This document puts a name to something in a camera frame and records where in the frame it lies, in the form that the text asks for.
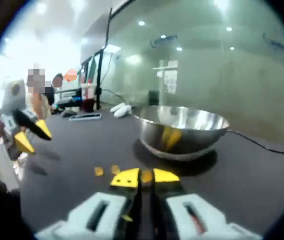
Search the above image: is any group of yellow QQ candies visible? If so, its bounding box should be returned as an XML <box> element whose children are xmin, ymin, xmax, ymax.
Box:
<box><xmin>93</xmin><ymin>164</ymin><xmax>121</xmax><ymax>177</ymax></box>

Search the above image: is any single yellow QQ candy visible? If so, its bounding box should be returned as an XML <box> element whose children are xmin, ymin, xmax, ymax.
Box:
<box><xmin>141</xmin><ymin>169</ymin><xmax>154</xmax><ymax>186</ymax></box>

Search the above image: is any stainless steel bowl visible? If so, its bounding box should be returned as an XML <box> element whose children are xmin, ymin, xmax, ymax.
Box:
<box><xmin>131</xmin><ymin>105</ymin><xmax>231</xmax><ymax>161</ymax></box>

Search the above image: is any dark desk equipment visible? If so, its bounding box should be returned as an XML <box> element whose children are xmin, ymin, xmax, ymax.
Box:
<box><xmin>56</xmin><ymin>87</ymin><xmax>83</xmax><ymax>110</ymax></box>

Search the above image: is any black flat phone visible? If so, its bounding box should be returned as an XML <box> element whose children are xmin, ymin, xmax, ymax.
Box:
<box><xmin>68</xmin><ymin>112</ymin><xmax>102</xmax><ymax>122</ymax></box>

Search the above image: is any black table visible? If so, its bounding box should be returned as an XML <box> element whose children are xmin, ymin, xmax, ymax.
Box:
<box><xmin>14</xmin><ymin>109</ymin><xmax>284</xmax><ymax>240</ymax></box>

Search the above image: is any cup with red drink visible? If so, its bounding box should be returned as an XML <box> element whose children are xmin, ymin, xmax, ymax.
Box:
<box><xmin>80</xmin><ymin>82</ymin><xmax>98</xmax><ymax>113</ymax></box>

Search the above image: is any person's dark clothing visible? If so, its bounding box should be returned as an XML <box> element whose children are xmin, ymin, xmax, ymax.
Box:
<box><xmin>0</xmin><ymin>182</ymin><xmax>34</xmax><ymax>240</ymax></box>

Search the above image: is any white plastic object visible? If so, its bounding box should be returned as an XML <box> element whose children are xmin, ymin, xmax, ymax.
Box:
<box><xmin>110</xmin><ymin>102</ymin><xmax>133</xmax><ymax>119</ymax></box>

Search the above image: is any dark box behind glass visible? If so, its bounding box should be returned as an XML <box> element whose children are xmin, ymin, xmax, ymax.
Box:
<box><xmin>148</xmin><ymin>90</ymin><xmax>160</xmax><ymax>106</ymax></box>

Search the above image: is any paper notice on glass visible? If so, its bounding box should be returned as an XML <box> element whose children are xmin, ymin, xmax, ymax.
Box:
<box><xmin>156</xmin><ymin>59</ymin><xmax>179</xmax><ymax>95</ymax></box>

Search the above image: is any red diamond wall decoration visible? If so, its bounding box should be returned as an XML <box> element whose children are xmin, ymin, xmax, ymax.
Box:
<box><xmin>64</xmin><ymin>68</ymin><xmax>78</xmax><ymax>83</ymax></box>

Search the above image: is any black cable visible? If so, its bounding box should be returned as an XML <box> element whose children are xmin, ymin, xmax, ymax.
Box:
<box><xmin>226</xmin><ymin>129</ymin><xmax>284</xmax><ymax>157</ymax></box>

